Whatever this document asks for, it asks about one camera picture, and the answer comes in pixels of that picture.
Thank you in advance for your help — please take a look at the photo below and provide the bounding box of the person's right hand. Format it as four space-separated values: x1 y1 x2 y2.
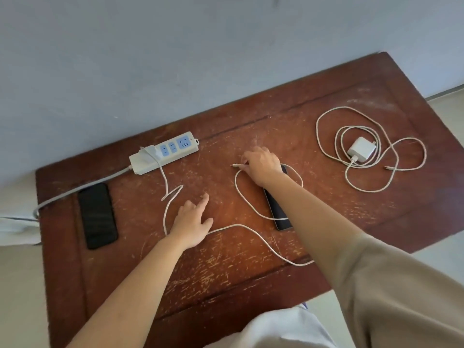
240 145 285 189

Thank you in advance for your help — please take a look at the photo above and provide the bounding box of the person's left hand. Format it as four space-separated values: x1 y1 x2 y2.
169 193 215 249

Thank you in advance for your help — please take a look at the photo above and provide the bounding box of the white charger cable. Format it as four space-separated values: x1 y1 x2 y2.
315 106 428 194
145 146 315 268

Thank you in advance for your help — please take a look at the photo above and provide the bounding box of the square white charger plug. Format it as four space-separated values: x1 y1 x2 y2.
347 136 377 164

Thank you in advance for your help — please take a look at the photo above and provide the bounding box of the person's left forearm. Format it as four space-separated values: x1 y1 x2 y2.
67 233 193 348

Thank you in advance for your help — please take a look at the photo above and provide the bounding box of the brown wooden table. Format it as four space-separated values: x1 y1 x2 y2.
35 51 464 348

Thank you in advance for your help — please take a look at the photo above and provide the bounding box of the grey power strip cable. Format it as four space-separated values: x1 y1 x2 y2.
32 166 132 218

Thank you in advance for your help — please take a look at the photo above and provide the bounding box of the white wall conduit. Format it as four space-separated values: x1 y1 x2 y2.
0 213 41 247

